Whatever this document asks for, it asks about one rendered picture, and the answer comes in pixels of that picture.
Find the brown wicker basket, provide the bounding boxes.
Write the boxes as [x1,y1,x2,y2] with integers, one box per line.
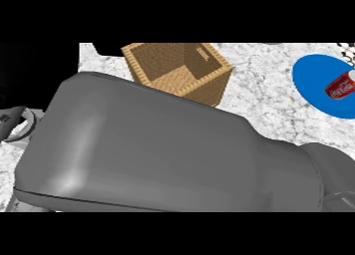
[121,42,235,109]

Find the blue round placemat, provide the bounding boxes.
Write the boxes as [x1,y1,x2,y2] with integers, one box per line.
[291,53,355,120]

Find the small black object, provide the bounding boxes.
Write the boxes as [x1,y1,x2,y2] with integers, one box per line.
[91,42,133,57]

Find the large dark appliance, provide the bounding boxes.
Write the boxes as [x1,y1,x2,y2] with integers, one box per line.
[0,42,81,113]

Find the red soda can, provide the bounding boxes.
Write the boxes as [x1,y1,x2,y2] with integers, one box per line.
[323,70,355,101]

